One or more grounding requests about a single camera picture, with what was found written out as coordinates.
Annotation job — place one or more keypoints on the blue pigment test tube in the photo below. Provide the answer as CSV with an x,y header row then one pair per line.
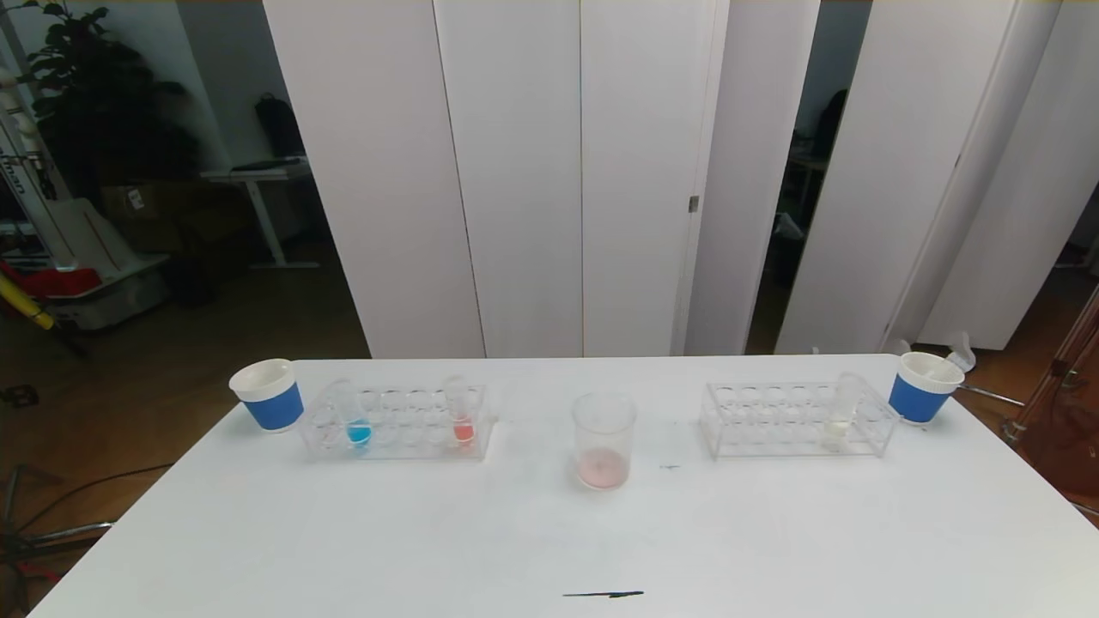
x,y
359,433

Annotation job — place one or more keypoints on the pink red pigment test tube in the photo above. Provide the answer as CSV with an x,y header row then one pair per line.
x,y
960,354

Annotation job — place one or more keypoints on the orange red pigment test tube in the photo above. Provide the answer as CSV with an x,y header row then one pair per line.
x,y
464,432

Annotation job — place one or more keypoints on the clear plastic beaker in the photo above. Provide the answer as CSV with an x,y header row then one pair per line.
x,y
603,468

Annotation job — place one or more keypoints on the clear acrylic tube rack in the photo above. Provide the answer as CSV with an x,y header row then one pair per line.
x,y
773,429
403,429

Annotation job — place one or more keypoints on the pale yellow pigment test tube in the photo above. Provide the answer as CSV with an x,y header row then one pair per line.
x,y
834,433

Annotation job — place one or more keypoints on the yellow tube object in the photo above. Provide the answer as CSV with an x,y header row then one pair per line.
x,y
21,307

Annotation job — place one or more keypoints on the dark bin with white bag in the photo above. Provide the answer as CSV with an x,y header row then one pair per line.
x,y
786,257

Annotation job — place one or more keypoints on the thin black mark strip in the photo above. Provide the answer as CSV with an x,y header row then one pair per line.
x,y
601,593

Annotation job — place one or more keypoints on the blue white paper cup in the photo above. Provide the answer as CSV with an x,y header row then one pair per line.
x,y
273,410
915,402

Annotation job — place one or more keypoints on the white standing desk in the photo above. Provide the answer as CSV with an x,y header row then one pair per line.
x,y
258,172

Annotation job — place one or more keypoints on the black backpack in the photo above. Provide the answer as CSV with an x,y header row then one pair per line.
x,y
279,129

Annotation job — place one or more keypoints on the brown cardboard box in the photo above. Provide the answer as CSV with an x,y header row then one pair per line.
x,y
154,200

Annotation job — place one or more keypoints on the white machine with base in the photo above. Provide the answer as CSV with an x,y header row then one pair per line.
x,y
94,249

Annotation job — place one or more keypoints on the red flat object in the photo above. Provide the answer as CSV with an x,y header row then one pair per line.
x,y
64,281

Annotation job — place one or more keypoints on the dark green potted plant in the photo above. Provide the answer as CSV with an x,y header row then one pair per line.
x,y
94,94

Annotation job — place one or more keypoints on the small black floor device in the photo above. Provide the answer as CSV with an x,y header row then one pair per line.
x,y
21,396

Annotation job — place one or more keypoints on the metal tripod legs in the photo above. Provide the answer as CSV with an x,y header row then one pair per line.
x,y
51,536

